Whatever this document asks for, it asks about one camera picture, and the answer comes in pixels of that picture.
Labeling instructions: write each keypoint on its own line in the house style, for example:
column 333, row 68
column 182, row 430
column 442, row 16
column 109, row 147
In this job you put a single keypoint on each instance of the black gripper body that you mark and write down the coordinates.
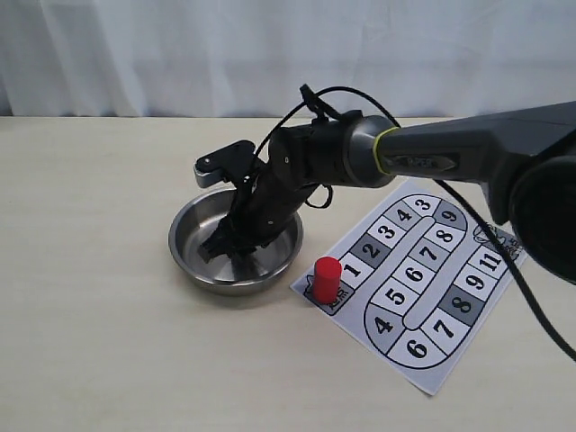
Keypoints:
column 300, row 158

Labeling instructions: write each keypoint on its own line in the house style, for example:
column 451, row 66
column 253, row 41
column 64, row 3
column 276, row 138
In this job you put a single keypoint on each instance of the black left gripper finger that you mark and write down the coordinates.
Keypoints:
column 222, row 242

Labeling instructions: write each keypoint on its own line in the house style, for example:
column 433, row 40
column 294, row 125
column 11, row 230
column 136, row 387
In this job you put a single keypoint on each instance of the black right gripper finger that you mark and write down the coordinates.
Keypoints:
column 245, row 258

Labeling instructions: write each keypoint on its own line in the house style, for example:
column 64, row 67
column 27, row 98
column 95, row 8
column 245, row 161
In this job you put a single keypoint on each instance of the red cylinder game piece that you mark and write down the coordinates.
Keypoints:
column 326, row 279

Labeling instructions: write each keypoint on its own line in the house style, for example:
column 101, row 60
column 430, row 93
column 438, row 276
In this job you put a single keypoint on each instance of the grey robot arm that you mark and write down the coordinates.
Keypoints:
column 523, row 160

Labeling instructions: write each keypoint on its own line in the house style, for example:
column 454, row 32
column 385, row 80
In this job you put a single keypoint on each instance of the stainless steel round bowl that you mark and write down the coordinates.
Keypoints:
column 198, row 219

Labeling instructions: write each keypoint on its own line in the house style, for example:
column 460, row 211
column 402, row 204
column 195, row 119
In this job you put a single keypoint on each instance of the printed paper game board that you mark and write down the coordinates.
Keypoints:
column 419, row 278

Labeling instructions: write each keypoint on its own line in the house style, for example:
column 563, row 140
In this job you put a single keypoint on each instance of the white curtain backdrop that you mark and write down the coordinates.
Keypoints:
column 249, row 58

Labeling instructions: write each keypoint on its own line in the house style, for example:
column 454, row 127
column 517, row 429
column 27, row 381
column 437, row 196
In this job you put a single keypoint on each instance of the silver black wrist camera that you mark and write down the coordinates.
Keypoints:
column 230, row 163

